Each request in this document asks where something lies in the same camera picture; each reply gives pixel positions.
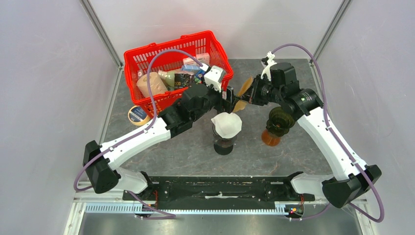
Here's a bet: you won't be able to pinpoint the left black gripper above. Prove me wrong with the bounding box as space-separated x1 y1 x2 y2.
191 76 240 122

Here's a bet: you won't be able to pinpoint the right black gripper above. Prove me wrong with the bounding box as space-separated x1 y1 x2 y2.
240 74 284 106

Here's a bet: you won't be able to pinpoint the brown paper coffee filter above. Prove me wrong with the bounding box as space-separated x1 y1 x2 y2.
232 76 254 113

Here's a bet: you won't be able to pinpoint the white paper coffee filter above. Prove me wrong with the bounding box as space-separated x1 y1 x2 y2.
211 112 242 139

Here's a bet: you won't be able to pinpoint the dark green dripper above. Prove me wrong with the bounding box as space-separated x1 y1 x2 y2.
266 107 295 137

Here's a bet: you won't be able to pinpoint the clear grey glass dripper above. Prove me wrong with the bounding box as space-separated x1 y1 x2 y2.
213 128 237 148

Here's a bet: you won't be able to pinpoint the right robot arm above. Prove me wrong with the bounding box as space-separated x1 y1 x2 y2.
240 63 382 208

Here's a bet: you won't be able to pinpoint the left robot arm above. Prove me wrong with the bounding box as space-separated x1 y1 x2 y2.
82 83 240 200

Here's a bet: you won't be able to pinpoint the red black coffee server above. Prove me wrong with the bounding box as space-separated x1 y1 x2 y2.
213 144 233 156

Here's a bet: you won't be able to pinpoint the blue detergent box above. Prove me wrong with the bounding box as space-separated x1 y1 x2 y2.
194 66 209 83

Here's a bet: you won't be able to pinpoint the amber glass beaker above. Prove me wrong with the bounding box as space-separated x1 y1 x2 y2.
261 129 281 146

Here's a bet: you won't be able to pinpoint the white pink small box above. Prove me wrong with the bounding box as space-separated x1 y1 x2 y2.
196 53 210 65

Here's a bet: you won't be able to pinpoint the light blue packet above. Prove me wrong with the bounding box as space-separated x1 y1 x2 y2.
181 65 200 74

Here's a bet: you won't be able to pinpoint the red plastic shopping basket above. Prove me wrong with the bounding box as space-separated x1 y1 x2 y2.
124 30 233 118

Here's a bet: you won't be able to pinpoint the pale green plastic bottle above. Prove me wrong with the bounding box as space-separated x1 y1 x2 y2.
158 69 180 87

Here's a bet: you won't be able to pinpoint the beige toilet paper roll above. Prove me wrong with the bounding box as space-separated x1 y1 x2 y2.
137 72 168 97

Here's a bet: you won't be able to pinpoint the masking tape roll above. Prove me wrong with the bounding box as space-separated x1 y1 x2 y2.
127 106 151 126

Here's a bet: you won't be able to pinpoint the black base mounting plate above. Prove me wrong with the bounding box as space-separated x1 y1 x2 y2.
137 172 315 210

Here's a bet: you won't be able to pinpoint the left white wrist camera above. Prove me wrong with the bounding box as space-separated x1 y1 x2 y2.
200 63 226 92

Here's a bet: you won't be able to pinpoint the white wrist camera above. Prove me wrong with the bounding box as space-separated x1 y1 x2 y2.
200 63 226 92
261 51 277 82

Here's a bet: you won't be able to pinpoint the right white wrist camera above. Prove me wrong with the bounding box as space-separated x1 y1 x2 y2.
261 51 277 82

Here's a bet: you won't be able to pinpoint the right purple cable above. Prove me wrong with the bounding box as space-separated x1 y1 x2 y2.
272 44 385 223

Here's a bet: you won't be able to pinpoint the purple cable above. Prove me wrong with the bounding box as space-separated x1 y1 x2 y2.
73 48 210 219
272 44 385 223

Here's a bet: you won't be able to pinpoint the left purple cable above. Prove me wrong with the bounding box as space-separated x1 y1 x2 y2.
73 48 210 219

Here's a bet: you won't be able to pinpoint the white cable duct rail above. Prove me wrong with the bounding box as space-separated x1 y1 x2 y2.
85 202 293 216

